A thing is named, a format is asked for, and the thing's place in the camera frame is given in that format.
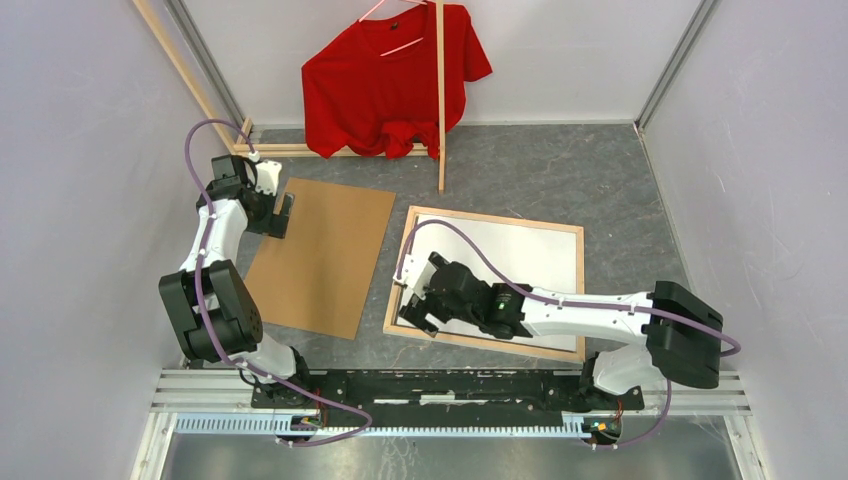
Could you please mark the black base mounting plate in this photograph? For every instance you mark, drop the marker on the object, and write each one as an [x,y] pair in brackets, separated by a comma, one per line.
[566,390]

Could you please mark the left aluminium corner post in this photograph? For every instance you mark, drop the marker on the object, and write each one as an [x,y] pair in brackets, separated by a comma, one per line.
[190,32]

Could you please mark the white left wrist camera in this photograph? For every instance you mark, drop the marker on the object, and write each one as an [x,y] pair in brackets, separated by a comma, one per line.
[268,177]

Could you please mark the light wooden picture frame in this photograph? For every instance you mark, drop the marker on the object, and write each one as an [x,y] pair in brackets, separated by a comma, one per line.
[484,215]

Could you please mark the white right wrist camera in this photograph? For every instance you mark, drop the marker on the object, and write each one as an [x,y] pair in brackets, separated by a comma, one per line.
[415,274]

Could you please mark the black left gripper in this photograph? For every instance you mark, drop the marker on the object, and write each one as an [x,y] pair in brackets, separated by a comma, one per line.
[272,224]

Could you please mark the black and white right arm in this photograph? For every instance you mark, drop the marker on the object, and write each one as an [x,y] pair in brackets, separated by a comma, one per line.
[665,333]

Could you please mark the aluminium rail frame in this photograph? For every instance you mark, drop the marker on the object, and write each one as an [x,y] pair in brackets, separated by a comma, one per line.
[217,401]

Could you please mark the red t-shirt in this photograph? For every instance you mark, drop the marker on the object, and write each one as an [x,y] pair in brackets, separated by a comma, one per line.
[382,106]

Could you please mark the brown cardboard backing board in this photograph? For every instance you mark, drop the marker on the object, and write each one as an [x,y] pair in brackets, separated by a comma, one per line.
[318,276]

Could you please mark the right aluminium corner post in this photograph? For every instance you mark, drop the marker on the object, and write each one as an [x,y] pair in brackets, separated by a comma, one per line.
[687,41]

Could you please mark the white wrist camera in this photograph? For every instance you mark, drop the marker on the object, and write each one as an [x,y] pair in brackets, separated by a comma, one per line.
[415,274]
[268,177]

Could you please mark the aluminium corner post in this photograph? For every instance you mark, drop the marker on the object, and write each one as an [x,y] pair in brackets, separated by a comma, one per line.
[190,32]
[687,41]

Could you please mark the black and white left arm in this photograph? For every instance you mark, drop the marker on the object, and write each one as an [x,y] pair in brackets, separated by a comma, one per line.
[212,313]

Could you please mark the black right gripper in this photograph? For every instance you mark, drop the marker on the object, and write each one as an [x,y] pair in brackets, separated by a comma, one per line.
[415,311]

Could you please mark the wooden clothes rack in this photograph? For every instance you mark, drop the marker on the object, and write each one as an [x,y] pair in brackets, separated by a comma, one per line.
[235,139]

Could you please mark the pink clothes hanger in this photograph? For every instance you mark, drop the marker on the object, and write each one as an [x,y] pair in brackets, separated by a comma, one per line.
[392,35]

